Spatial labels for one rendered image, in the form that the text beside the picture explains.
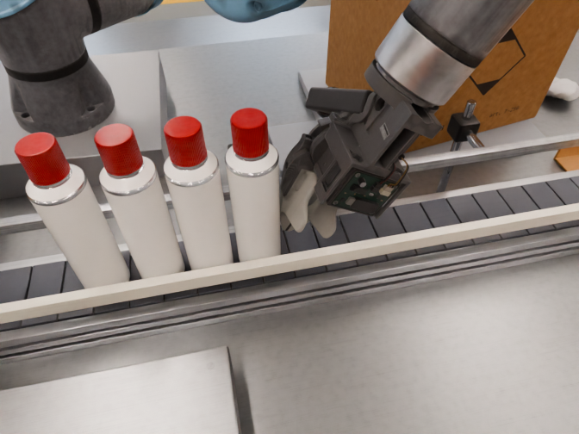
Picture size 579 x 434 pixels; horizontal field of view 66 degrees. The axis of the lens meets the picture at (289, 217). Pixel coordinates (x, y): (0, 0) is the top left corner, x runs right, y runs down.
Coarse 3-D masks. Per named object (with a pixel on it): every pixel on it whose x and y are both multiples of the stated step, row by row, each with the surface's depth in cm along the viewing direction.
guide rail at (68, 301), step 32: (480, 224) 54; (512, 224) 54; (544, 224) 56; (288, 256) 50; (320, 256) 50; (352, 256) 52; (96, 288) 47; (128, 288) 47; (160, 288) 48; (192, 288) 50; (0, 320) 46
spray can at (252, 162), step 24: (240, 120) 39; (264, 120) 39; (240, 144) 40; (264, 144) 40; (240, 168) 41; (264, 168) 41; (240, 192) 43; (264, 192) 43; (240, 216) 46; (264, 216) 46; (240, 240) 49; (264, 240) 48
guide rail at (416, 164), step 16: (512, 144) 56; (528, 144) 56; (544, 144) 56; (560, 144) 57; (576, 144) 58; (400, 160) 54; (416, 160) 54; (432, 160) 54; (448, 160) 55; (464, 160) 55; (480, 160) 56; (224, 192) 51; (0, 224) 47; (16, 224) 47; (32, 224) 48
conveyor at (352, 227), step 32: (480, 192) 62; (512, 192) 62; (544, 192) 62; (576, 192) 62; (352, 224) 58; (384, 224) 58; (416, 224) 58; (448, 224) 58; (576, 224) 58; (128, 256) 55; (384, 256) 55; (0, 288) 52; (32, 288) 52; (64, 288) 52; (224, 288) 52; (32, 320) 49
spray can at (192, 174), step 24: (192, 120) 39; (168, 144) 39; (192, 144) 38; (168, 168) 41; (192, 168) 40; (216, 168) 42; (192, 192) 41; (216, 192) 43; (192, 216) 44; (216, 216) 45; (192, 240) 46; (216, 240) 47; (192, 264) 51; (216, 264) 50
